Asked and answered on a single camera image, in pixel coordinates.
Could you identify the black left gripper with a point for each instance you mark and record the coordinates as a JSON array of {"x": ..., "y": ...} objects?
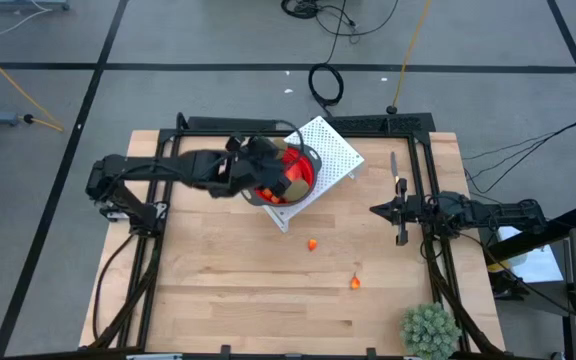
[{"x": 235, "y": 142}]

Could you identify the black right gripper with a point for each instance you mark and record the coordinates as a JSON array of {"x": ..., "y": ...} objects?
[{"x": 402, "y": 187}]

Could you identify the red-yellow toy mango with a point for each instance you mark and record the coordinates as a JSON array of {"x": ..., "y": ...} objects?
[{"x": 296, "y": 172}]

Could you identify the red collapsible colander bowl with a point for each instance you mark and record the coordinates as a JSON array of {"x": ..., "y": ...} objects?
[{"x": 253, "y": 200}]

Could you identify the small orange toy fruit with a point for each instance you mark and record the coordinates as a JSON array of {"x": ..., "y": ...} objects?
[{"x": 312, "y": 245}]

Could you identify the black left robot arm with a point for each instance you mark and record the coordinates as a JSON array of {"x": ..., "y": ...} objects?
[{"x": 168, "y": 167}]

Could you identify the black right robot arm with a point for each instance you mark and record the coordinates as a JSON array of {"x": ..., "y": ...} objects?
[{"x": 493, "y": 212}]

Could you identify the white perforated riser shelf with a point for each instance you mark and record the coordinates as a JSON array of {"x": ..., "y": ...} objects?
[{"x": 333, "y": 150}]

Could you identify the black perforated panel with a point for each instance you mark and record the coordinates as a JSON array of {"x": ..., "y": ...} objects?
[{"x": 383, "y": 123}]

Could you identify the yellow item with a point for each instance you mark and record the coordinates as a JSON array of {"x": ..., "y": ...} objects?
[{"x": 498, "y": 266}]

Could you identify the green artificial plant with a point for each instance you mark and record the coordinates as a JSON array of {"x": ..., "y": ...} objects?
[{"x": 430, "y": 332}]

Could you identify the black floor stand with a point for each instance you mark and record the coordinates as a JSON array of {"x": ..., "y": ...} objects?
[{"x": 508, "y": 287}]

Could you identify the white screen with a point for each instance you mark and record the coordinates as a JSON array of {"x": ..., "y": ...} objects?
[{"x": 538, "y": 270}]

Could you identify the black diagonal bar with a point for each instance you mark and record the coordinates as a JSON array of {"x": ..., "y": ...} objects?
[{"x": 563, "y": 223}]

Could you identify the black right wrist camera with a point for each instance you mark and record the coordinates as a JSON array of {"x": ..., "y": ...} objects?
[{"x": 420, "y": 211}]

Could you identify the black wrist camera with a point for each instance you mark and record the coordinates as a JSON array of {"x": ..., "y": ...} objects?
[
  {"x": 245, "y": 176},
  {"x": 420, "y": 211}
]

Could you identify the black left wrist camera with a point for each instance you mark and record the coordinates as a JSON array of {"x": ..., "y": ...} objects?
[{"x": 245, "y": 176}]

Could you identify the black aluminium table frame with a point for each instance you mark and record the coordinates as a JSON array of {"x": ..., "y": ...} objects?
[{"x": 198, "y": 134}]

